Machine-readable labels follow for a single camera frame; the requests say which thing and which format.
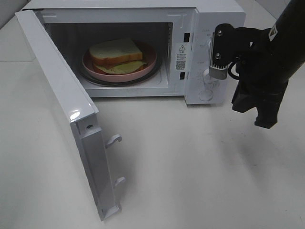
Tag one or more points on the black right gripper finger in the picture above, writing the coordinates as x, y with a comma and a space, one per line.
268, 106
242, 100

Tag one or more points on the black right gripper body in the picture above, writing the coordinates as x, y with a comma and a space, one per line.
261, 58

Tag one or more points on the white timer knob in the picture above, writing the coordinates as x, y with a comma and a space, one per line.
210, 82

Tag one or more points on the pink round plate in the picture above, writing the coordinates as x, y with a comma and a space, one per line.
131, 66

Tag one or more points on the yellow-green lettuce leaf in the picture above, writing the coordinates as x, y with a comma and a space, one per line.
121, 68

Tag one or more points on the white bread slice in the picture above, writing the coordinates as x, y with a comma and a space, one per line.
115, 52

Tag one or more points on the white microwave door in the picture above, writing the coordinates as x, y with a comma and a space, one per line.
75, 113

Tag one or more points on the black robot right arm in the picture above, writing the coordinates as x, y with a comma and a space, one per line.
292, 21

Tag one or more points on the round door release button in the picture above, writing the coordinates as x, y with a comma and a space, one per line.
206, 95

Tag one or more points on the white upper power knob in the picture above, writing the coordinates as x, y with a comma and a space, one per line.
210, 46

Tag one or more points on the white warning label sticker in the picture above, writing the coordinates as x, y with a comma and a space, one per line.
182, 53

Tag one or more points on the white microwave oven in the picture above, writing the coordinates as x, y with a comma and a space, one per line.
75, 25

